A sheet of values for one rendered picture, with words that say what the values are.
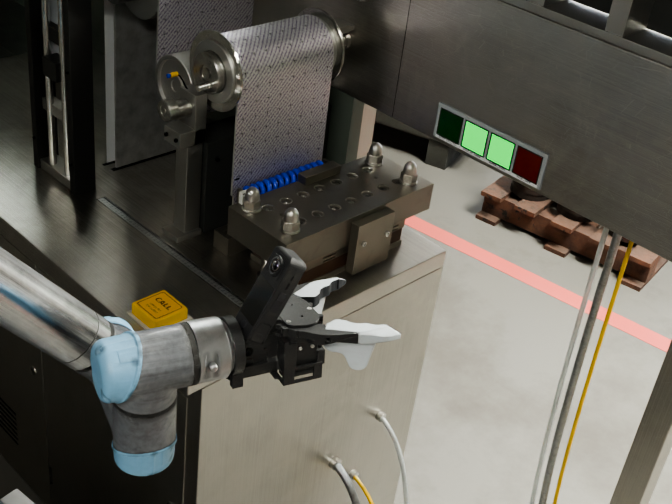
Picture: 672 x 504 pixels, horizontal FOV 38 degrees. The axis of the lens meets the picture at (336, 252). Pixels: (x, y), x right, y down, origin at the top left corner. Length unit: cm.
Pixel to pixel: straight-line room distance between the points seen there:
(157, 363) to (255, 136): 80
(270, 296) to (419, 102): 85
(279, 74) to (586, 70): 55
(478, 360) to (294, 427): 138
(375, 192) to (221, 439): 55
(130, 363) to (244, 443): 75
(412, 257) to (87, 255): 63
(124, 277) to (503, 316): 187
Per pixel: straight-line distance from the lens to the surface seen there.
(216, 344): 113
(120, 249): 191
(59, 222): 200
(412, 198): 194
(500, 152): 180
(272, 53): 180
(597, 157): 169
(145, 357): 111
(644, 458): 210
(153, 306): 172
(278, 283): 113
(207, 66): 178
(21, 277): 117
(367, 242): 185
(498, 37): 176
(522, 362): 326
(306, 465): 205
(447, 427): 295
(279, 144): 189
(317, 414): 196
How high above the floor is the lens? 195
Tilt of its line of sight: 33 degrees down
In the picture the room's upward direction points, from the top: 8 degrees clockwise
